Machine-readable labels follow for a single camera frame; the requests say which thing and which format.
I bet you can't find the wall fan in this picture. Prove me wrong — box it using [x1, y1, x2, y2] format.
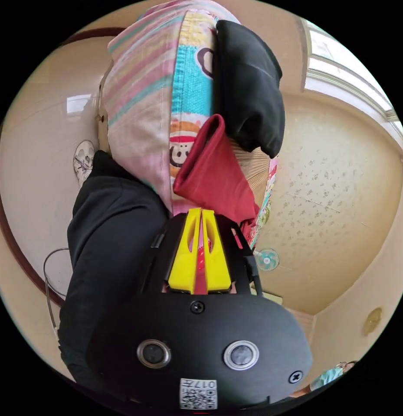
[254, 248, 280, 272]

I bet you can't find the round ceiling lamp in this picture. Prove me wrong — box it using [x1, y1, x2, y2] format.
[363, 307, 383, 337]

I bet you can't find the person's body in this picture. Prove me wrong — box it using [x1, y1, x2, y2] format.
[57, 150, 172, 392]

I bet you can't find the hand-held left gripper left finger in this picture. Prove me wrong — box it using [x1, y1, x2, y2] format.
[167, 208, 202, 295]

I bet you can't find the window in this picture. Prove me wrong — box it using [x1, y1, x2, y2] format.
[300, 18, 403, 149]

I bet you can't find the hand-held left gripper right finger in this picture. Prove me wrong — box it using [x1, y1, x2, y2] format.
[202, 210, 233, 293]

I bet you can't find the bed with cartoon printed sheet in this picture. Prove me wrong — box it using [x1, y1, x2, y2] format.
[98, 0, 281, 251]

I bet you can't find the red long sleeve shirt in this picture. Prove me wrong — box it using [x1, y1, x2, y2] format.
[173, 114, 261, 293]

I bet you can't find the folded black garment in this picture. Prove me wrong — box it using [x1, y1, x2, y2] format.
[213, 20, 286, 159]

